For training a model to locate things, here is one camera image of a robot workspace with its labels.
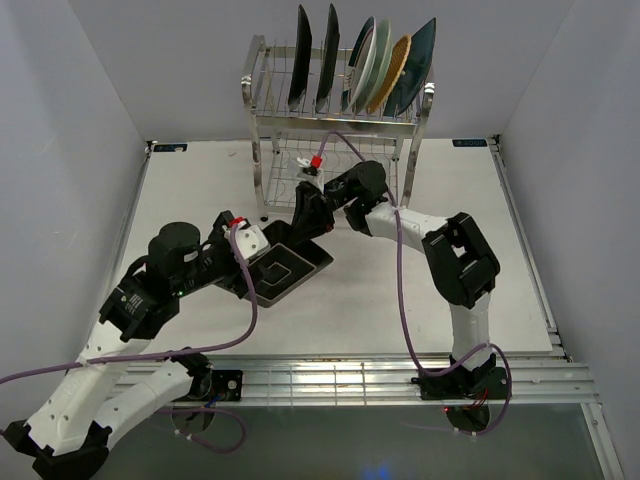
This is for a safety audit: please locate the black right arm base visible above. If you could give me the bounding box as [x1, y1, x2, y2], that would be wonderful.
[411, 353, 509, 400]

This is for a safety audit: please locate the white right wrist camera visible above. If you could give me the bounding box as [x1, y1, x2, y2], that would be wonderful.
[293, 155, 324, 191]

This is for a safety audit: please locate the aluminium front rail frame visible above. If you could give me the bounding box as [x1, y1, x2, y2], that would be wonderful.
[115, 139, 598, 406]

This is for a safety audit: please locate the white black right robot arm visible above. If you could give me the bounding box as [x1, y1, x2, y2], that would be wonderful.
[288, 156, 500, 397]

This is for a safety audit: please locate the stainless steel dish rack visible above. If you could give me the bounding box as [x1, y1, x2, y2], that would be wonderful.
[241, 35, 435, 220]

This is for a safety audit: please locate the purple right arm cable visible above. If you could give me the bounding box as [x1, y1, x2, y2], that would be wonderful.
[314, 129, 514, 437]

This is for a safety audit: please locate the dark teal square plate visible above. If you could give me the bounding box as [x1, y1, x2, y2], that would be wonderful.
[383, 18, 437, 117]

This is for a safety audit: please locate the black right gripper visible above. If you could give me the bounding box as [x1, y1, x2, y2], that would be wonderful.
[284, 172, 358, 247]

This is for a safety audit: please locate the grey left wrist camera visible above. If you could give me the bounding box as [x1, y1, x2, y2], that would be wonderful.
[223, 217, 271, 262]

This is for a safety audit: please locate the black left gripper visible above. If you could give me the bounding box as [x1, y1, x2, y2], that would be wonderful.
[174, 210, 271, 297]

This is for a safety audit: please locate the white plate teal red rim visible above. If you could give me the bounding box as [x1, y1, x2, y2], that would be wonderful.
[341, 16, 377, 112]

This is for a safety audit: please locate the woven bamboo round plate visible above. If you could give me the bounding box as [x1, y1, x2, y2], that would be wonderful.
[367, 35, 411, 114]

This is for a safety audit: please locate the cream square floral plate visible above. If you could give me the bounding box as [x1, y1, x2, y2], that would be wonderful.
[248, 220, 333, 308]

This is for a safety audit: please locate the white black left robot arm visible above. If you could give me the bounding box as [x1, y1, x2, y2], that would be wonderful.
[1, 211, 270, 479]

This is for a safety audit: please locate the light green floral plate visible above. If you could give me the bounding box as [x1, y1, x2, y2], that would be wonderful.
[355, 19, 392, 114]

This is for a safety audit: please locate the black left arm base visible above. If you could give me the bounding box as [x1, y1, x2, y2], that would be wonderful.
[180, 354, 244, 403]

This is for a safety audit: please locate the black square floral plate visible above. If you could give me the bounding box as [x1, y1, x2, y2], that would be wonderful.
[287, 4, 312, 111]
[315, 3, 340, 113]

